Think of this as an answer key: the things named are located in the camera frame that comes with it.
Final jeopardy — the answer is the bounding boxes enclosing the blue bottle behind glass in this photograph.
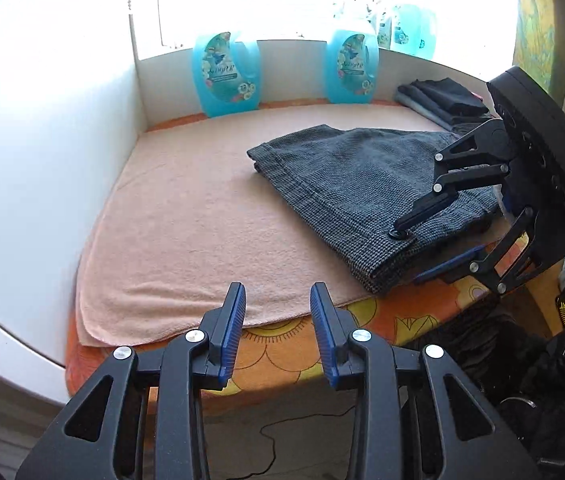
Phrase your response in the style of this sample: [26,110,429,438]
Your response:
[375,4,436,61]

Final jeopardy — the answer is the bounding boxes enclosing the blue detergent bottle left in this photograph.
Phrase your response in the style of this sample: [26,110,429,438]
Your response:
[191,30,262,117]

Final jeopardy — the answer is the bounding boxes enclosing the folded dark clothes stack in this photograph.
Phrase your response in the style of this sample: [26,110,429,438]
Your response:
[394,78,494,136]

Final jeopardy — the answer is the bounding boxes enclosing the pink towel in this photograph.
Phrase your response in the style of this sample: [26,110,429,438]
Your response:
[75,104,433,347]

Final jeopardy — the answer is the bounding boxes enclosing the blue detergent bottle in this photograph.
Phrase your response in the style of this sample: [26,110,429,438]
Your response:
[191,30,262,117]
[323,28,379,104]

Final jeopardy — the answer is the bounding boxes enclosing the wall map poster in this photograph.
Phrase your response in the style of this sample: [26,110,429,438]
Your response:
[513,0,565,106]

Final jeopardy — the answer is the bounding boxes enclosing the grey houndstooth pants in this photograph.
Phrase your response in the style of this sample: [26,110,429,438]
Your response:
[248,125,498,295]

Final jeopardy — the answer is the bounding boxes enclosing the orange floral sheet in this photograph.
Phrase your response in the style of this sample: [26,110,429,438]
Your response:
[64,97,563,413]

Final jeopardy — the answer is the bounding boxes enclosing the black jacket with zipper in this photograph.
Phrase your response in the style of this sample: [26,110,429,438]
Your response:
[407,289,565,479]

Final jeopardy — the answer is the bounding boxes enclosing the blue detergent bottle right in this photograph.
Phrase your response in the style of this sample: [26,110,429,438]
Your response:
[323,28,379,104]

